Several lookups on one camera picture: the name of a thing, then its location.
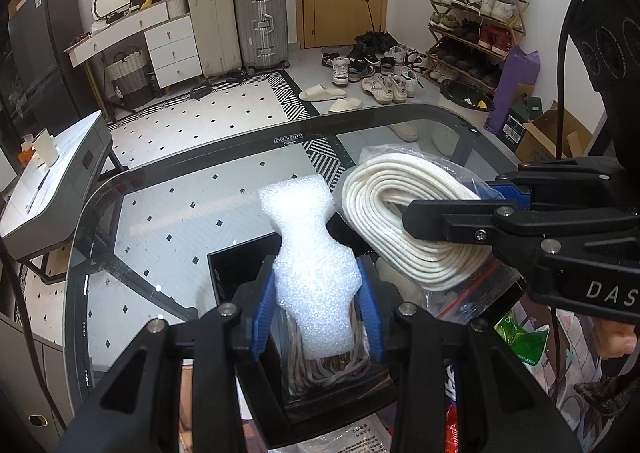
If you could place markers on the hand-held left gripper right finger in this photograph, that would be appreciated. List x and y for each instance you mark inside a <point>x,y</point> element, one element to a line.
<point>372,313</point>

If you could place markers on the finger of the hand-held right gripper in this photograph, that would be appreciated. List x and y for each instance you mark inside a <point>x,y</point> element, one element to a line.
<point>450,223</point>
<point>510,193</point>

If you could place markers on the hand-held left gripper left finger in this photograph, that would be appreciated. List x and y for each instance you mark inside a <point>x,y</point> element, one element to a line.
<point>262,313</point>

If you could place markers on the black cardboard box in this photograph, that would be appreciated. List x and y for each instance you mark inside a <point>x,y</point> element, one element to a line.
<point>225,273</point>

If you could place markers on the white foam sheet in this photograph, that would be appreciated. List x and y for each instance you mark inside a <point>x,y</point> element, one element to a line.
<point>310,253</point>

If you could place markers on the bag of white striped laces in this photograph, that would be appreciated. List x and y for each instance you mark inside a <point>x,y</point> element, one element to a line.
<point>325,375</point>

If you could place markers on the green white snack packet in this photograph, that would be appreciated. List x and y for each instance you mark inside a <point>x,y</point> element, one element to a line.
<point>522,338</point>

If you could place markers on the red white snack packet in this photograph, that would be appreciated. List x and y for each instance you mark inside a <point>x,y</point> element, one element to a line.
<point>452,428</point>

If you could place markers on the person's right hand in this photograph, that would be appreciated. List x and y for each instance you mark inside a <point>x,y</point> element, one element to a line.
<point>617,339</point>

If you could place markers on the black labelled box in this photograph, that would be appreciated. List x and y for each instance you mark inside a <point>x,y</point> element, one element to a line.
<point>515,128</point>

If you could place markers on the open cardboard box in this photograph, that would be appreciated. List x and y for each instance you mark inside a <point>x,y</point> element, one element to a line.
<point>542,133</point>

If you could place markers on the brown printed table mat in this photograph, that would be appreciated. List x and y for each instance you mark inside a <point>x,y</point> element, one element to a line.
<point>562,343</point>

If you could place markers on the dark green box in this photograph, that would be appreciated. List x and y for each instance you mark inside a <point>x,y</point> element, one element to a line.
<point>530,105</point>

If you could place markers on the beige slipper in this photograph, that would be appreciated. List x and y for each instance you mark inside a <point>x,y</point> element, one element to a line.
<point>404,131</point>
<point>345,106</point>
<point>322,94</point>

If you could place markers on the purple mat bag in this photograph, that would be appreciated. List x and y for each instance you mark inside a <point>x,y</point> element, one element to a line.
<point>515,88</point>

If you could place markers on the white trash bin black liner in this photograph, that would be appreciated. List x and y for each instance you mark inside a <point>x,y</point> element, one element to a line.
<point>465,95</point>

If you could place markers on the white printed packet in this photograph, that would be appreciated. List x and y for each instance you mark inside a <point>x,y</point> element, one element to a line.
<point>350,435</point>

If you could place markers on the pile of scattered shoes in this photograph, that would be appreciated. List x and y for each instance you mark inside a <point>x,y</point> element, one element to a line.
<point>385,78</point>

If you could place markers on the shoe rack with shoes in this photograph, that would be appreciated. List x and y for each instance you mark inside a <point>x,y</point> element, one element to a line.
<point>475,3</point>

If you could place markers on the black umbrella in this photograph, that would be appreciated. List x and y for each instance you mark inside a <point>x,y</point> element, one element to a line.
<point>375,35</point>

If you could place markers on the small black floor gadget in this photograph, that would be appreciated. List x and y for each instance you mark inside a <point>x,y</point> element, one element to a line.
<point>199,92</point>

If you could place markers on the grey white coffee table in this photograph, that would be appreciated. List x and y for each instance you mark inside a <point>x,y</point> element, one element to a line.
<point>55,193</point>

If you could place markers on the grey sideboard cabinet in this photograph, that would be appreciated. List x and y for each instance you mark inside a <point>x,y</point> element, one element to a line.
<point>20,383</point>

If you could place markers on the thin pen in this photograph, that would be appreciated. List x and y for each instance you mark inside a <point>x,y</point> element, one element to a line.
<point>39,190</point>

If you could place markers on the woven laundry basket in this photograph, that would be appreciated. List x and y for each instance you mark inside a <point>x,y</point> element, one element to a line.
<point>127,80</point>

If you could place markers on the white cup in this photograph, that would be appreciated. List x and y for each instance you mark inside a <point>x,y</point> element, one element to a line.
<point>46,148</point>

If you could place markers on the silver suitcase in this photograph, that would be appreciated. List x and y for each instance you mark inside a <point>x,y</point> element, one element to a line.
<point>260,23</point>

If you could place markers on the white dresser with drawers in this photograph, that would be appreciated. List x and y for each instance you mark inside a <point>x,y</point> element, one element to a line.
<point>170,48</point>

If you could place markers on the orange tissue box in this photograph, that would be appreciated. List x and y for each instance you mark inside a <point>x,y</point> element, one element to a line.
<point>27,153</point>

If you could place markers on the beige suitcase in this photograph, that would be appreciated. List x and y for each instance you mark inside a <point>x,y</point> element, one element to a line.
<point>215,28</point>

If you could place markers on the white ribbed container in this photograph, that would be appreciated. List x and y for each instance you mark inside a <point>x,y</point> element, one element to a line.
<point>178,6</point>

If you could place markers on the dark grey fridge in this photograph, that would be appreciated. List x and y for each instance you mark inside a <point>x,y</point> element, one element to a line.
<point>45,33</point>

